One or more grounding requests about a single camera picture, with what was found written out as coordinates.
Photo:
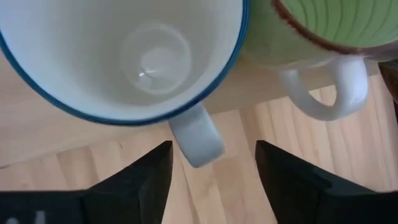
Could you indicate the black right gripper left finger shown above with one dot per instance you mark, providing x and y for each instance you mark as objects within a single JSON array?
[{"x": 140, "y": 193}]

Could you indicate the white enamel mug blue rim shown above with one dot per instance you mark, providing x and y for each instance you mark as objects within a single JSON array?
[{"x": 93, "y": 46}]

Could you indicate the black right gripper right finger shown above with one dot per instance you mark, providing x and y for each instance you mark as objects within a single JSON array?
[{"x": 289, "y": 193}]

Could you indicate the dark brown mug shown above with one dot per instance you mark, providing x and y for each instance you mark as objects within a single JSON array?
[{"x": 390, "y": 81}]

